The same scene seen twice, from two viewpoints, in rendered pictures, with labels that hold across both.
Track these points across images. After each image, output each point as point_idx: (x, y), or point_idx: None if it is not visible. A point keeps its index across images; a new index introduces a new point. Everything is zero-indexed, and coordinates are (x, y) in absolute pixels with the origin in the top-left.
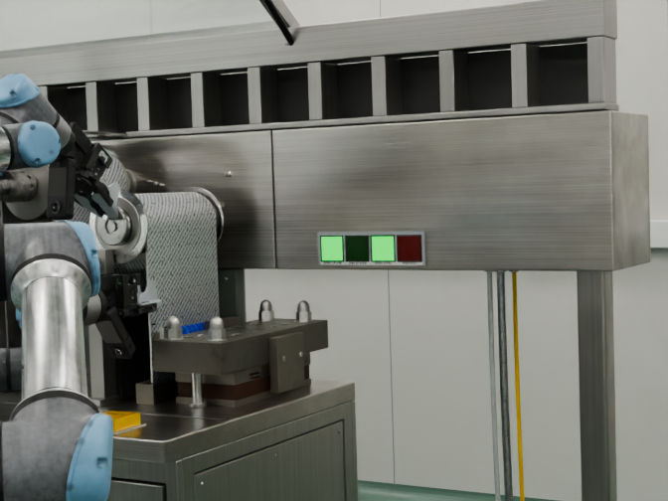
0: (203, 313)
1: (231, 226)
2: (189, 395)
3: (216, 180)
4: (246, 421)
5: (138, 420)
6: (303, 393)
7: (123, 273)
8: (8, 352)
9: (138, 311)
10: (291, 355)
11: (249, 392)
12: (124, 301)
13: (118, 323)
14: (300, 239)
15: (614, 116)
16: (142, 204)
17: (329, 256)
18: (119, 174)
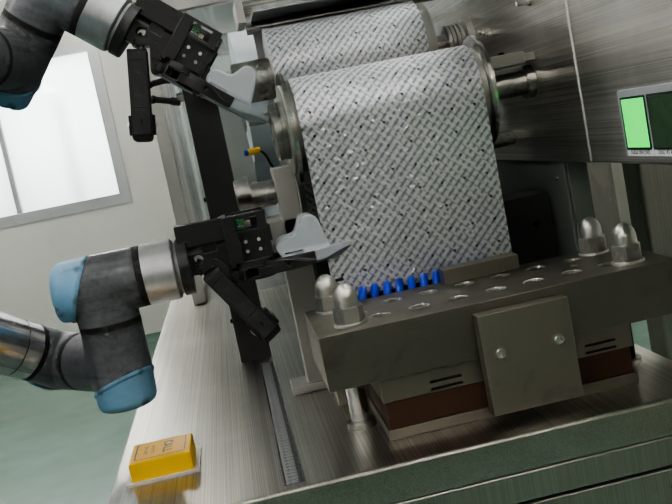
0: (466, 249)
1: (545, 90)
2: (373, 399)
3: (522, 14)
4: (340, 489)
5: (186, 463)
6: (565, 414)
7: None
8: (66, 342)
9: (259, 272)
10: (531, 343)
11: (433, 411)
12: (232, 258)
13: (229, 292)
14: (606, 105)
15: None
16: (300, 92)
17: (634, 140)
18: (413, 32)
